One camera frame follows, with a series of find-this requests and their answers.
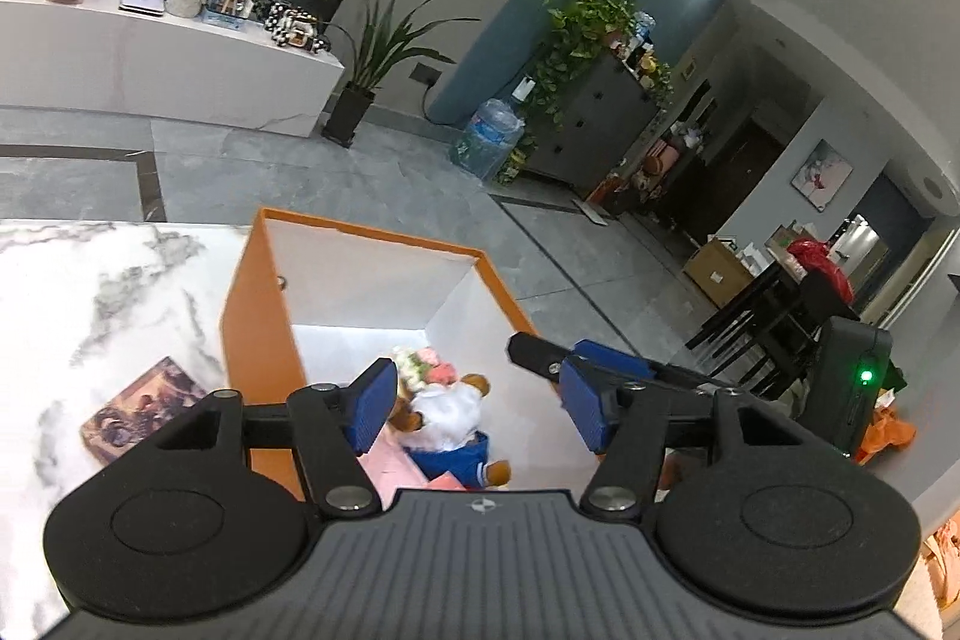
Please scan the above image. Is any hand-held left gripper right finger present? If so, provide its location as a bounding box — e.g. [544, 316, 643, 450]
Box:
[559, 359, 822, 522]

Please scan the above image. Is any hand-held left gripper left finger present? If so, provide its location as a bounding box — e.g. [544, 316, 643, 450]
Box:
[154, 359, 398, 521]

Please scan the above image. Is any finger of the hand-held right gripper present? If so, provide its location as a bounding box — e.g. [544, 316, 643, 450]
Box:
[507, 331, 572, 384]
[572, 340, 722, 396]

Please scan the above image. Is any teddy bear with crochet bouquet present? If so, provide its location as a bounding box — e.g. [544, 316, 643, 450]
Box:
[391, 346, 460, 390]

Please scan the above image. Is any sailor teddy bear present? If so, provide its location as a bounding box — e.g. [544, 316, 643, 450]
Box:
[386, 374, 515, 489]

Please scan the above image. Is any orange storage box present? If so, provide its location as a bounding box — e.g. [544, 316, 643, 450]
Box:
[220, 206, 601, 498]

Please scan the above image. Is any orange plastic bag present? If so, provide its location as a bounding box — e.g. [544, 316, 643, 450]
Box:
[862, 407, 917, 462]

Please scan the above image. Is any black dining table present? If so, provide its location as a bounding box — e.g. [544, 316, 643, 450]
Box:
[686, 261, 863, 397]

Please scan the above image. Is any red bag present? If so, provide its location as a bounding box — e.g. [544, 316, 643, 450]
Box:
[786, 239, 856, 304]

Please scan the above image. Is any cardboard box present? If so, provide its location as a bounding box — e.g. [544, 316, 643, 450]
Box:
[684, 235, 755, 307]

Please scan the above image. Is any green patterned bag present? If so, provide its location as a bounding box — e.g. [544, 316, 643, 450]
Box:
[495, 149, 530, 187]

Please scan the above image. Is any peach fabric item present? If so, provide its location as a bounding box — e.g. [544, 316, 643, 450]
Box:
[922, 512, 960, 611]

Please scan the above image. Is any dark cluttered shelf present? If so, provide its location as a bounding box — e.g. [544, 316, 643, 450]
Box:
[600, 77, 721, 229]

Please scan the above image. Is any framed flower painting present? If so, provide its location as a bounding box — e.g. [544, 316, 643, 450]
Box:
[791, 139, 852, 212]

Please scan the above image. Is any blue water jug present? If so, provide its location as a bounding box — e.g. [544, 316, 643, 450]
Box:
[450, 98, 526, 184]

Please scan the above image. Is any dark wooden door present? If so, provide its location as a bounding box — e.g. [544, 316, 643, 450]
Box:
[720, 115, 785, 236]

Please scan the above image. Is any grey drawer cabinet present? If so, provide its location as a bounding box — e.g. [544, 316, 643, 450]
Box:
[521, 51, 665, 199]

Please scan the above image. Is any potted long-leaf plant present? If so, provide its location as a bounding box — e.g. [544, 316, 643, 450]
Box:
[322, 0, 481, 150]

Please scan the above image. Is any row of small ornaments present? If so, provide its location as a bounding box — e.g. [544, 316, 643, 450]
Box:
[611, 10, 676, 86]

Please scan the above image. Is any trailing pothos plant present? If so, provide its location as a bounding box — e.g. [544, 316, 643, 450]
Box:
[525, 0, 650, 131]

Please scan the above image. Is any black white checkered toy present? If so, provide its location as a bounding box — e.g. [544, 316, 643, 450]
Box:
[255, 0, 335, 58]

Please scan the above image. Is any white marble TV cabinet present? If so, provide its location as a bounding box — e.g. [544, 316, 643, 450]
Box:
[0, 0, 346, 139]

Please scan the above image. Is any black wall cable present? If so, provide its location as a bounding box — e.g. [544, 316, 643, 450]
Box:
[420, 81, 460, 125]

